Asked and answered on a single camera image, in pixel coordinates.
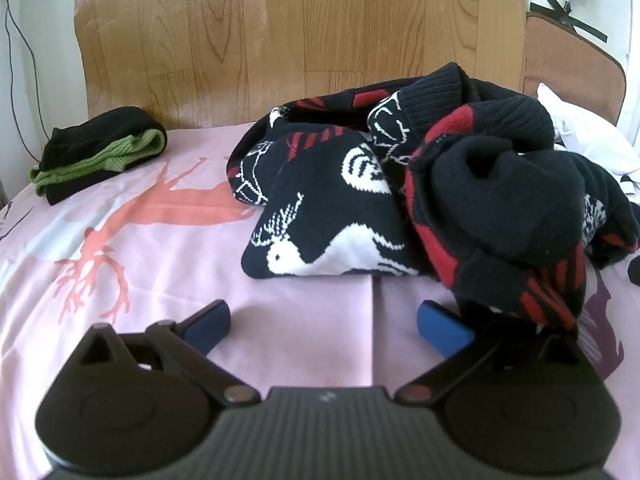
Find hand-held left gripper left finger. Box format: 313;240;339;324
75;299;262;407

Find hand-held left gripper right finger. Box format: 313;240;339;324
394;300;592;407

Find black red white patterned sweater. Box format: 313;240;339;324
226;61;640;337

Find pink deer print bed sheet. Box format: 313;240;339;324
0;121;640;480

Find white cloth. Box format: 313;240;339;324
537;82;640;207

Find folded black and green garment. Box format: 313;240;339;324
29;106;168;207

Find brown cushion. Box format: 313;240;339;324
524;12;629;126

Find wood grain headboard panel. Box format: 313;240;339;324
74;0;529;132

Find black cable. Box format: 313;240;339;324
0;0;47;162

